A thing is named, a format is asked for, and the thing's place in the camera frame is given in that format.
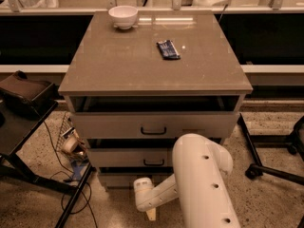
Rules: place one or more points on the grey drawer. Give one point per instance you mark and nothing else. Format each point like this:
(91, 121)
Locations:
(123, 177)
(132, 153)
(149, 126)

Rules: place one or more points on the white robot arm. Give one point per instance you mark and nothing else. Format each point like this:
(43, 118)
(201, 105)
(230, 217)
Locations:
(196, 182)

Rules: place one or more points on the grey drawer cabinet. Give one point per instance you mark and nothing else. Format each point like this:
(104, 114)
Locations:
(122, 71)

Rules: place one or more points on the tape roll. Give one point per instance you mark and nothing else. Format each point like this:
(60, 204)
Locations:
(70, 144)

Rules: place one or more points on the black chair base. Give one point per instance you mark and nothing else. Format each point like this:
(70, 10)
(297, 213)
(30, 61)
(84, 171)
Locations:
(270, 190)

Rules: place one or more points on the black side table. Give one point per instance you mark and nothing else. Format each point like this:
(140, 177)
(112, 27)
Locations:
(14, 132)

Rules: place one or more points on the blue snack packet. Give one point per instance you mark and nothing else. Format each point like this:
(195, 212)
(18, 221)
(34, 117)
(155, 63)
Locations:
(167, 50)

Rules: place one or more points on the brown box on table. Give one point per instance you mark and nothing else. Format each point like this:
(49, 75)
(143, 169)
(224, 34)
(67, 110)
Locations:
(25, 97)

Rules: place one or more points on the white bowl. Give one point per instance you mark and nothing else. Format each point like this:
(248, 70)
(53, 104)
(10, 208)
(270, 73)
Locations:
(123, 17)

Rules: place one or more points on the wire basket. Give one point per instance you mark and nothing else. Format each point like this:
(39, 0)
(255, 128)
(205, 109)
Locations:
(67, 129)

